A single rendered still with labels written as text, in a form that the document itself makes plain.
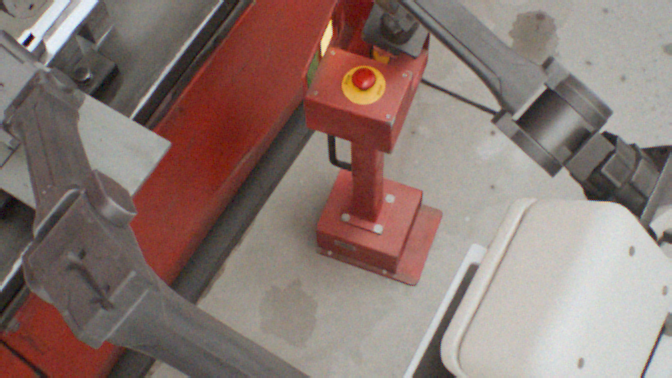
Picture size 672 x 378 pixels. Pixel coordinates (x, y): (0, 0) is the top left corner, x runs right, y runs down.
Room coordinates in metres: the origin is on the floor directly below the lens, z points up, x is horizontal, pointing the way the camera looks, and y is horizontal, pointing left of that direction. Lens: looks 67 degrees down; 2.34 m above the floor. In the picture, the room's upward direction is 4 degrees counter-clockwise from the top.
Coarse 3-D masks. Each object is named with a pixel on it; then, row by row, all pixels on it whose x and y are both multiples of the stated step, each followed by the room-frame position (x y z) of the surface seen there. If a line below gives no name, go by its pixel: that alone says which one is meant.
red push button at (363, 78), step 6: (354, 72) 0.87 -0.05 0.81; (360, 72) 0.87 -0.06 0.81; (366, 72) 0.87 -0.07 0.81; (372, 72) 0.87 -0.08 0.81; (354, 78) 0.86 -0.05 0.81; (360, 78) 0.86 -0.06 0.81; (366, 78) 0.85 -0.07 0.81; (372, 78) 0.85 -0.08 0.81; (354, 84) 0.85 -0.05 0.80; (360, 84) 0.85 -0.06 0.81; (366, 84) 0.84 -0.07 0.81; (372, 84) 0.85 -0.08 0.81
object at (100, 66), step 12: (84, 60) 0.87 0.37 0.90; (96, 60) 0.87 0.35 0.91; (108, 60) 0.87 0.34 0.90; (72, 72) 0.85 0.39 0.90; (96, 72) 0.85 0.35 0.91; (108, 72) 0.85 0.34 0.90; (96, 84) 0.83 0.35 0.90; (108, 84) 0.84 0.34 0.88; (96, 96) 0.82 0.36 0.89; (0, 192) 0.66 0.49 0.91; (0, 204) 0.64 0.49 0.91; (12, 204) 0.64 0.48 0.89; (0, 216) 0.62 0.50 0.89
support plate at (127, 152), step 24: (96, 120) 0.71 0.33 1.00; (120, 120) 0.71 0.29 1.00; (0, 144) 0.69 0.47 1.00; (96, 144) 0.68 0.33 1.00; (120, 144) 0.67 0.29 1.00; (144, 144) 0.67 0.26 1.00; (168, 144) 0.67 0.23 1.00; (24, 168) 0.65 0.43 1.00; (96, 168) 0.64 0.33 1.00; (120, 168) 0.64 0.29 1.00; (144, 168) 0.63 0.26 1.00; (24, 192) 0.61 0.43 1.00
